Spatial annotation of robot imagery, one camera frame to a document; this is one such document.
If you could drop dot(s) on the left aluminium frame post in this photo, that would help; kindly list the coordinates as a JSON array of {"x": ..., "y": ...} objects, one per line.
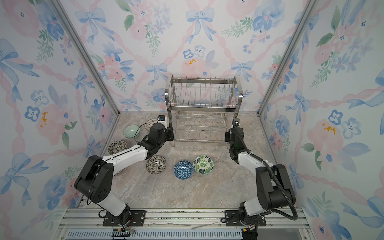
[{"x": 85, "y": 57}]

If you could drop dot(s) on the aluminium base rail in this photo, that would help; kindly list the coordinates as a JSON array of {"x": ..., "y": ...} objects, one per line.
[{"x": 179, "y": 224}]

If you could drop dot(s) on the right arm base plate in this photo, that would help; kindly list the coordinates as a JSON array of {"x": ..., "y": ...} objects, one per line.
[{"x": 236, "y": 218}]

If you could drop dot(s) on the aluminium frame post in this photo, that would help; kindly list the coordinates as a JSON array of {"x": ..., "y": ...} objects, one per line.
[
  {"x": 85, "y": 57},
  {"x": 291, "y": 47}
]

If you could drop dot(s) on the green leaf pattern bowl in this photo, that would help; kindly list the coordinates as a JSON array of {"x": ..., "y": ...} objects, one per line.
[{"x": 204, "y": 165}]

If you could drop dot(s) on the mint green bowl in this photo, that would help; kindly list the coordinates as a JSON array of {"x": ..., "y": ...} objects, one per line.
[{"x": 131, "y": 131}]

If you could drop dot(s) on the black floral bowl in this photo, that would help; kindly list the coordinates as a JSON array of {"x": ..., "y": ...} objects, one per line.
[
  {"x": 117, "y": 147},
  {"x": 156, "y": 165}
]

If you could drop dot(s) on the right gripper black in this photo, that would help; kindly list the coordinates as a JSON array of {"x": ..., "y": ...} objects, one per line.
[{"x": 227, "y": 135}]

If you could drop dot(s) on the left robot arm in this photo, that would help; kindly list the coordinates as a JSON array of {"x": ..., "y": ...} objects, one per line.
[{"x": 96, "y": 177}]

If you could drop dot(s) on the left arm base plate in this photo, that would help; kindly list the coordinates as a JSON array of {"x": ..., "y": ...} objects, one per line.
[{"x": 132, "y": 218}]

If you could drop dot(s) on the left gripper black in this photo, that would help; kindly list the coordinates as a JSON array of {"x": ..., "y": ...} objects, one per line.
[{"x": 170, "y": 133}]

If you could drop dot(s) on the black floral bowl centre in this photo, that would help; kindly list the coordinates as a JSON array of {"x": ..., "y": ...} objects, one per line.
[{"x": 156, "y": 165}]

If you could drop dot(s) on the steel two-tier dish rack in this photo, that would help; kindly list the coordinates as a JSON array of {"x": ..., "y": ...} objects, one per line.
[{"x": 199, "y": 108}]

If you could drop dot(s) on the right aluminium frame post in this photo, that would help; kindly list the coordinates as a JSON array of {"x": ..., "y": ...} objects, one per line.
[{"x": 291, "y": 47}]

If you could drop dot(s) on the blue triangle pattern bowl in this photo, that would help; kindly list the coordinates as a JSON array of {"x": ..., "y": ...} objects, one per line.
[{"x": 183, "y": 170}]

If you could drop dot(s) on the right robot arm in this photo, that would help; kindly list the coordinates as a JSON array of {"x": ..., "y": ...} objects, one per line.
[{"x": 274, "y": 191}]

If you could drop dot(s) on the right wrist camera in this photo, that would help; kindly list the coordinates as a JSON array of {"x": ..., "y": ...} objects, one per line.
[{"x": 236, "y": 123}]

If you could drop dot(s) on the black floral bowl upper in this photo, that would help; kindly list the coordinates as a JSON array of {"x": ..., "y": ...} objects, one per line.
[{"x": 117, "y": 147}]

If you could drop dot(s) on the maroon patterned white bowl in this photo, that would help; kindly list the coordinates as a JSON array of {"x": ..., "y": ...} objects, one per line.
[{"x": 150, "y": 123}]

